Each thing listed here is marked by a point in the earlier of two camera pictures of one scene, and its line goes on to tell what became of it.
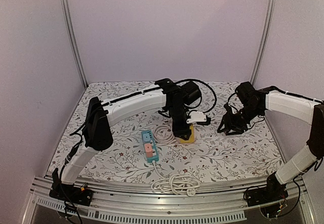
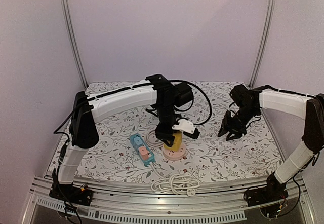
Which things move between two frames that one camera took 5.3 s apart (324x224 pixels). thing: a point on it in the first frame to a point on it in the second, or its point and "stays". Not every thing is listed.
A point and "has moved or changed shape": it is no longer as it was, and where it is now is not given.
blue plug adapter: (146, 137) has moved or changed shape
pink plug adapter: (148, 148) has moved or changed shape
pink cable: (163, 134) has moved or changed shape
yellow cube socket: (191, 139) to (177, 145)
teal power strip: (155, 158) has moved or changed shape
